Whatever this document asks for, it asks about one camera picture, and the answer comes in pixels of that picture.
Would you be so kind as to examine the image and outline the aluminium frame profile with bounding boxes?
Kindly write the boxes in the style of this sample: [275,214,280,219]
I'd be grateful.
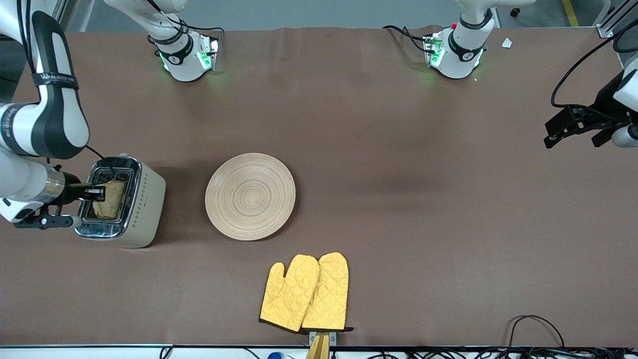
[597,0,638,38]
[52,0,95,31]

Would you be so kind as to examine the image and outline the black base power cable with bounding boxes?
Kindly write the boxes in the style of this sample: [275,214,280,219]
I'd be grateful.
[383,25,430,53]

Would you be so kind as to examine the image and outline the chrome and beige toaster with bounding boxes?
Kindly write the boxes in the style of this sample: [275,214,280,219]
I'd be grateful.
[75,155,166,249]

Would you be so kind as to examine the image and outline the yellow quilted oven mitt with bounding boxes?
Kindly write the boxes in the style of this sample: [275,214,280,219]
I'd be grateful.
[302,252,354,332]
[259,254,320,334]

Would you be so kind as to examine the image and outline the black cable bundle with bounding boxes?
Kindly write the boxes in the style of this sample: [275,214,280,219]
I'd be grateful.
[331,347,638,359]

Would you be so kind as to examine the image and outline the round wooden plate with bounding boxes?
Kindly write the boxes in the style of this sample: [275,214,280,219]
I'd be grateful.
[205,153,297,241]

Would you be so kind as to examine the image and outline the looped black cable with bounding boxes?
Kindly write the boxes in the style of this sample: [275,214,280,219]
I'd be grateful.
[506,315,566,350]

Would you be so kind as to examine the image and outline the brown toast slice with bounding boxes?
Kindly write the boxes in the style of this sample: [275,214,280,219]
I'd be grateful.
[92,180,126,220]

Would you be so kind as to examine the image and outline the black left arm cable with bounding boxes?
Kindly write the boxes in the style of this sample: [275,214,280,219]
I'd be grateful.
[551,20,638,121]

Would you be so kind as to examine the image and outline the wooden stick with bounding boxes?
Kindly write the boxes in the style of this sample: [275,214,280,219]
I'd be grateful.
[305,333,330,359]

